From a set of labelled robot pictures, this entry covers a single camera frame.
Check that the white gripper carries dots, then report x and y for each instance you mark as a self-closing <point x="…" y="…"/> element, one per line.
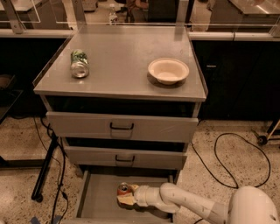
<point x="143" y="194"/>

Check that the red coke can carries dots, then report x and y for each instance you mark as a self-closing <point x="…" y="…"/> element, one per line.
<point x="124" y="188"/>

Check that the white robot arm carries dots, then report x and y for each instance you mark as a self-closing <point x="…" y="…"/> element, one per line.
<point x="248" y="205"/>

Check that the grey open bottom drawer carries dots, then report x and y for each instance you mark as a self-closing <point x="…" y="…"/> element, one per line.
<point x="97" y="202"/>

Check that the grey middle drawer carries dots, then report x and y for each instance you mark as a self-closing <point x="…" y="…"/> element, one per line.
<point x="148" y="154"/>

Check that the grey metal drawer cabinet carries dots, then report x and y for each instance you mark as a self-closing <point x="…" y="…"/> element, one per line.
<point x="118" y="82"/>

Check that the grey top drawer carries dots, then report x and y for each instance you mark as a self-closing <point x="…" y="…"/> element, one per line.
<point x="146" y="128"/>

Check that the green soda can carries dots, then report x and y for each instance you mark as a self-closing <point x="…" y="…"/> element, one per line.
<point x="79" y="64"/>

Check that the black stand leg with wheel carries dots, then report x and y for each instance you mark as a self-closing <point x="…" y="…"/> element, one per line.
<point x="37" y="191"/>

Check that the wheeled cart leg right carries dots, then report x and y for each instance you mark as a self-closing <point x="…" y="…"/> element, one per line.
<point x="272" y="133"/>

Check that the clear water bottle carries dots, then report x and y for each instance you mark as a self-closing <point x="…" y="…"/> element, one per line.
<point x="112" y="17"/>

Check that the black middle drawer handle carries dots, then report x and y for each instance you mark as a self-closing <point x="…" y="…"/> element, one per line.
<point x="125" y="158"/>

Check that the black drawer handle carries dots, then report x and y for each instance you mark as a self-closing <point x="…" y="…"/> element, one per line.
<point x="113" y="127"/>
<point x="125" y="158"/>

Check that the black top drawer handle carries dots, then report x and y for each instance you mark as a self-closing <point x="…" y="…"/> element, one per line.
<point x="113" y="127"/>

